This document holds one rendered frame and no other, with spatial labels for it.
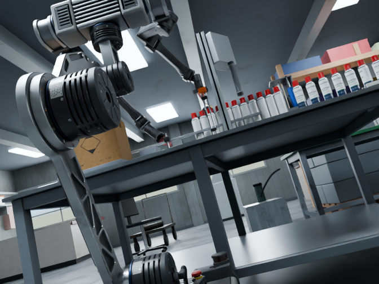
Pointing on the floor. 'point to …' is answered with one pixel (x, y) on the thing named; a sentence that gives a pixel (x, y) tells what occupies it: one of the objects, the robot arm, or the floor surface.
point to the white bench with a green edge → (373, 132)
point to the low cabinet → (45, 251)
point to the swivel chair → (131, 207)
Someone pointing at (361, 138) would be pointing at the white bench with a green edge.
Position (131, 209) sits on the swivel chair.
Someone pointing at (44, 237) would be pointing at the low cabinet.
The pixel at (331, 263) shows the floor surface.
